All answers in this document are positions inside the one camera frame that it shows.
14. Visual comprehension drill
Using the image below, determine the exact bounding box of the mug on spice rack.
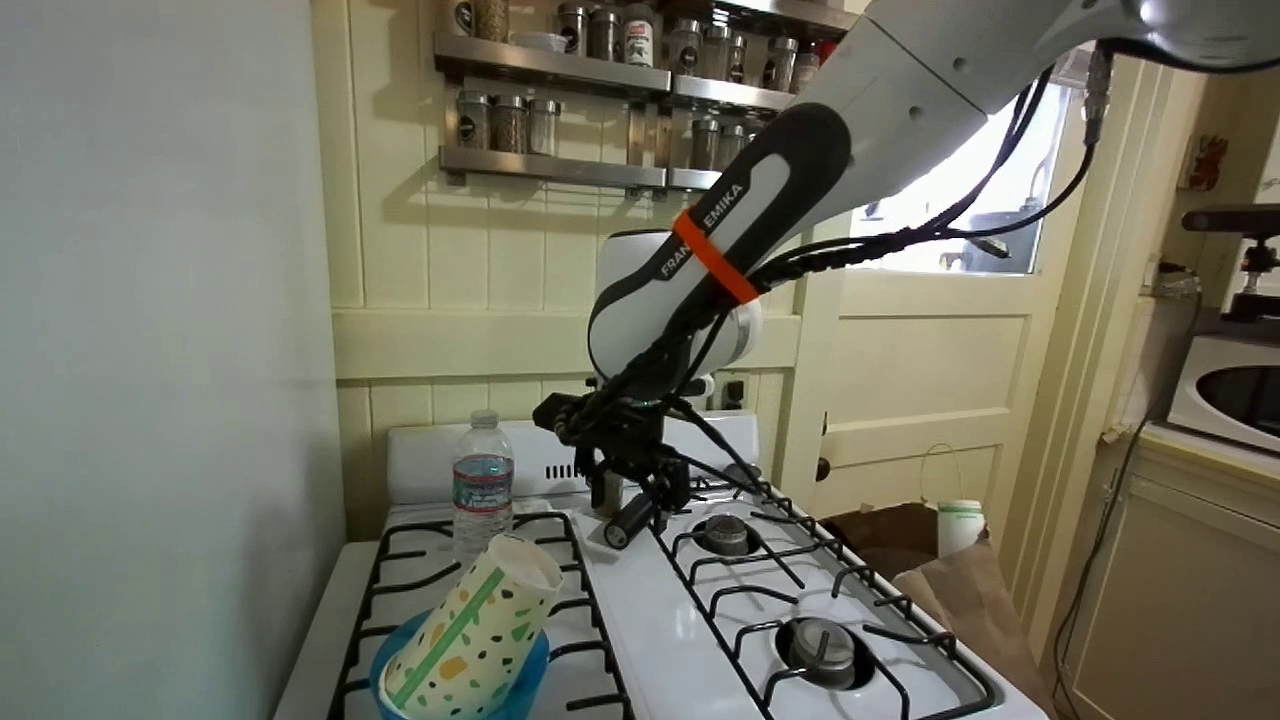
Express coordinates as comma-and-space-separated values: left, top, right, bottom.
449, 0, 514, 44

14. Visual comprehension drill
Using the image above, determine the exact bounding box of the blue bowl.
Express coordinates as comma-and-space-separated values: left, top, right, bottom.
363, 607, 556, 720

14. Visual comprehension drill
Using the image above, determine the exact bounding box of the white labelled spice jar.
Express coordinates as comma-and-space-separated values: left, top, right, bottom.
615, 5, 663, 71

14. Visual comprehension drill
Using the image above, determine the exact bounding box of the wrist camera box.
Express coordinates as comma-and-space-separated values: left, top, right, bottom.
526, 390, 592, 439

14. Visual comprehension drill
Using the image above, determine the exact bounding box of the orange strap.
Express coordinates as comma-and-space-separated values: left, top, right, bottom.
669, 204, 763, 306

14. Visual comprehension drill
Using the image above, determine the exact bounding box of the black stove grate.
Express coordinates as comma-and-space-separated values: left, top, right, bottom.
324, 509, 641, 720
627, 463, 1008, 720

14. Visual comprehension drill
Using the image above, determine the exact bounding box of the glass spice jar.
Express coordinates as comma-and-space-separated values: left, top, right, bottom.
663, 11, 709, 80
583, 5, 622, 64
725, 108, 761, 159
526, 93, 565, 159
686, 114, 726, 174
489, 87, 531, 158
556, 0, 592, 60
703, 24, 740, 85
451, 87, 490, 153

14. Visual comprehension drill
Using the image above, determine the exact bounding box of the metal spice rack shelf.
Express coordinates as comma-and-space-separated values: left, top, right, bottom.
433, 141, 753, 207
426, 30, 861, 114

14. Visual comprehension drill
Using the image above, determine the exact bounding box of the cream door with window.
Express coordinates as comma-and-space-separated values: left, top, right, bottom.
776, 54, 1110, 593

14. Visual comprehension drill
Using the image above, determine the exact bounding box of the dotted paper cup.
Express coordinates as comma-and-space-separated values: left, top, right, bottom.
377, 529, 569, 720

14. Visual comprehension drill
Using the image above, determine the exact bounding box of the white refrigerator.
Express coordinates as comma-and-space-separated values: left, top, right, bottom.
0, 0, 348, 720

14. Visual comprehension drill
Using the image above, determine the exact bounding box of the metal stove burner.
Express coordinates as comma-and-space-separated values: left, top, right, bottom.
771, 614, 873, 692
686, 511, 763, 561

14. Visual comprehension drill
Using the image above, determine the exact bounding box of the white microwave oven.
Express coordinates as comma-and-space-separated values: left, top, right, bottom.
1163, 328, 1280, 462

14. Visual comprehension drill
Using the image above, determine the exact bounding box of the small black cylindrical object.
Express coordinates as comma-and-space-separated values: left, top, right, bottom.
601, 491, 669, 554

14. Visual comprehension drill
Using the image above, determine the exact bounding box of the cream kitchen cabinet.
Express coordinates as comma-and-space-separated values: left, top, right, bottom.
1058, 421, 1280, 720

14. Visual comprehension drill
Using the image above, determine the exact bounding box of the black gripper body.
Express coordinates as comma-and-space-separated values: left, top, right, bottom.
537, 381, 692, 469

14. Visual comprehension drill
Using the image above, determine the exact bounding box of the red wall picture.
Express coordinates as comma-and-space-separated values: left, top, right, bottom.
1189, 130, 1233, 193

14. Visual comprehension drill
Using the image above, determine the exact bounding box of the thin black hanging cable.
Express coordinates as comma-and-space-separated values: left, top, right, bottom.
1047, 421, 1155, 720

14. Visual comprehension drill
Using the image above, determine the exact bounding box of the clear plastic water bottle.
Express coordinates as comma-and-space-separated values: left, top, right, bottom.
449, 408, 520, 561

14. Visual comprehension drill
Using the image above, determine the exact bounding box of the white gas stove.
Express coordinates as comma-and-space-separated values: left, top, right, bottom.
270, 404, 1057, 720

